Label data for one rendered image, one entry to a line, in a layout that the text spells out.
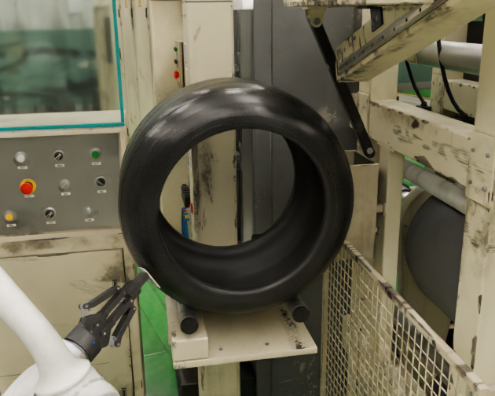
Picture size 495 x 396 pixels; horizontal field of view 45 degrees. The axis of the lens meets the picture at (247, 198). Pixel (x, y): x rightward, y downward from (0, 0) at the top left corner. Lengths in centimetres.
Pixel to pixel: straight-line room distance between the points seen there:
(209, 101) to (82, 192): 90
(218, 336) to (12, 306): 68
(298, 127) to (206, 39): 44
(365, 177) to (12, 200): 117
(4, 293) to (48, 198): 106
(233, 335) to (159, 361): 146
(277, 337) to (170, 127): 64
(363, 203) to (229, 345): 58
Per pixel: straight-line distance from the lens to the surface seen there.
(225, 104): 135
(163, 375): 298
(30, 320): 112
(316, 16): 168
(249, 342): 161
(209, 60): 170
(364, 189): 181
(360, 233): 185
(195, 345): 153
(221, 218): 179
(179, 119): 135
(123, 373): 239
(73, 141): 211
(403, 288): 229
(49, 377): 113
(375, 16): 144
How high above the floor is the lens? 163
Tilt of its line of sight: 17 degrees down
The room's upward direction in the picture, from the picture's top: 1 degrees counter-clockwise
